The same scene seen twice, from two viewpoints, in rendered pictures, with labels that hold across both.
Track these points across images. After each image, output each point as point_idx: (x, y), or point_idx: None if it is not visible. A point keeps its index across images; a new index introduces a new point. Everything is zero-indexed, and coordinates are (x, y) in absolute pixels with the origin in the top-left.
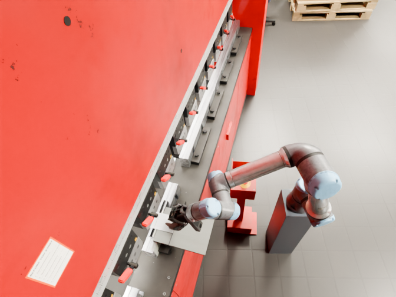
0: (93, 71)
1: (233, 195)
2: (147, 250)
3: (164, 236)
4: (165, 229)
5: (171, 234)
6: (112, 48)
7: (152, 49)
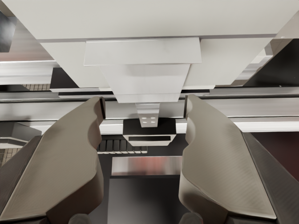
0: None
1: None
2: (254, 68)
3: (217, 62)
4: (180, 69)
5: (204, 42)
6: None
7: None
